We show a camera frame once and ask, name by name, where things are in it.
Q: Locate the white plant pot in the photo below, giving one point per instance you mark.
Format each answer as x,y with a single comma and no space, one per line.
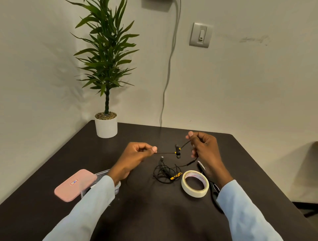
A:
106,127

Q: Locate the person's right hand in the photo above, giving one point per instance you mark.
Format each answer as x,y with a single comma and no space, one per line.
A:
208,154

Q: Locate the person's left forearm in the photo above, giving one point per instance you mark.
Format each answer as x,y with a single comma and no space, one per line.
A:
82,213

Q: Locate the person's right forearm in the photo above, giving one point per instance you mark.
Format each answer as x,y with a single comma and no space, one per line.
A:
244,213

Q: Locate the clear plastic container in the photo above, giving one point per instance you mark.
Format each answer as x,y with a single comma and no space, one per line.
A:
100,173

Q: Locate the black scissors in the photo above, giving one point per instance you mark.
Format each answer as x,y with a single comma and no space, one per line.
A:
214,196

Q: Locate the cream masking tape roll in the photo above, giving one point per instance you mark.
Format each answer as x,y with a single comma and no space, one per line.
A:
185,187

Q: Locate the person's left hand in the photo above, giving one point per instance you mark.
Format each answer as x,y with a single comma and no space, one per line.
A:
129,159

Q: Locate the grey wall light switch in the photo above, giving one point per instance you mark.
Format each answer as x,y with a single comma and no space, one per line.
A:
200,34

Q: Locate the pink container lid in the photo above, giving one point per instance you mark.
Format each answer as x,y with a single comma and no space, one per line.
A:
72,186

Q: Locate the person's right thumb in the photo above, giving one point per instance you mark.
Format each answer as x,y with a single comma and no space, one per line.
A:
191,136

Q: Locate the person's left thumb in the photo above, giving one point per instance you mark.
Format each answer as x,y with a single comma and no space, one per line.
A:
150,150

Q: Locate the green artificial plant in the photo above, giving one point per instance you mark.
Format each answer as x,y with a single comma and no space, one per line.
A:
106,57

